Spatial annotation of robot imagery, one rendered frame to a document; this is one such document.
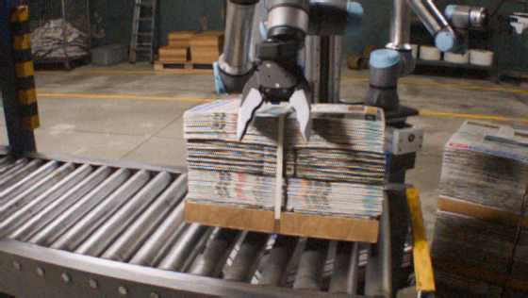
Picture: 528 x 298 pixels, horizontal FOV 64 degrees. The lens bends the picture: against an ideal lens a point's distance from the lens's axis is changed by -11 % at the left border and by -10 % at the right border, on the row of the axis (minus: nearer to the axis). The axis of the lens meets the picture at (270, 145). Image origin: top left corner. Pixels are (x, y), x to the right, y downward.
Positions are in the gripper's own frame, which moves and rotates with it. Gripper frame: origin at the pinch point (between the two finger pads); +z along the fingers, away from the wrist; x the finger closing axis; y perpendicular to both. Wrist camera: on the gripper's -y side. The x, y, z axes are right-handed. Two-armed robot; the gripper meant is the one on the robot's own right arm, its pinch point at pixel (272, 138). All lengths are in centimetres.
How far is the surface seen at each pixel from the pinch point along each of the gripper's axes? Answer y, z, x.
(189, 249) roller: 16.2, 19.2, 17.8
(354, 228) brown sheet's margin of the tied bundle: 13.7, 12.4, -14.1
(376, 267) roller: 16.8, 19.0, -18.9
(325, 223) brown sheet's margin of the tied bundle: 13.5, 11.9, -8.8
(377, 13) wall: 601, -403, -18
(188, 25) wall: 609, -383, 316
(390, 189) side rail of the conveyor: 47, -2, -22
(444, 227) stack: 86, 3, -43
